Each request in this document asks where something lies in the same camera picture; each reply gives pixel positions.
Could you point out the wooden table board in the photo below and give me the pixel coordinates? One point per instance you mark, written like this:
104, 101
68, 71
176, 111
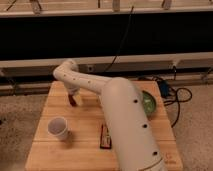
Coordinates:
81, 151

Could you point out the red pepper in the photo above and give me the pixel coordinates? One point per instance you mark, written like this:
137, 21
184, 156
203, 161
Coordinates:
72, 100

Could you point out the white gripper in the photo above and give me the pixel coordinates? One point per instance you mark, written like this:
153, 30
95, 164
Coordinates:
74, 93

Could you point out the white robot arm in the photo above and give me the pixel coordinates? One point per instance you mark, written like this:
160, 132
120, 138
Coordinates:
122, 104

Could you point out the white paper cup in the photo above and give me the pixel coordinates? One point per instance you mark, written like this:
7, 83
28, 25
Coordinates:
58, 127

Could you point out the green bowl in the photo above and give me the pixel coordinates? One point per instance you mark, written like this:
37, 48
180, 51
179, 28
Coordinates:
149, 103

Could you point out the dark red candy bar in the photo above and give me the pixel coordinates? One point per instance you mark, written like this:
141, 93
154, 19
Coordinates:
105, 139

